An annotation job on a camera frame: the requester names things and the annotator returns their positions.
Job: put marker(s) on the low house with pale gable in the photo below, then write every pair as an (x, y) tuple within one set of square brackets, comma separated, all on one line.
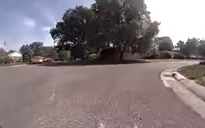
[(10, 56)]

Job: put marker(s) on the distant tree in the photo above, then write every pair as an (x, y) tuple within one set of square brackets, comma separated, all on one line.
[(165, 44)]

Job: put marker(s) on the large dark tree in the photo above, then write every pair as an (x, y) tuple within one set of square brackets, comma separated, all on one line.
[(106, 30)]

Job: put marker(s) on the parked vehicle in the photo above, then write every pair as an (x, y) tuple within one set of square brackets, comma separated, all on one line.
[(39, 60)]

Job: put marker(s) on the grey asphalt road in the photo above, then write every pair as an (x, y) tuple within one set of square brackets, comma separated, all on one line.
[(90, 96)]

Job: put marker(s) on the low dark house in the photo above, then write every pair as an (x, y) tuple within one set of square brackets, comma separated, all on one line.
[(171, 55)]

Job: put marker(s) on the pale concrete kerb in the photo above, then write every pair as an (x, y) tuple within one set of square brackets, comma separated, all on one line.
[(190, 90)]

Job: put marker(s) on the group of distant trees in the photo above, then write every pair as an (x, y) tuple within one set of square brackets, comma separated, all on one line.
[(35, 50)]

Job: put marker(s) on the grass verge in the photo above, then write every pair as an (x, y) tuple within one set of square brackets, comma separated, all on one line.
[(201, 74)]

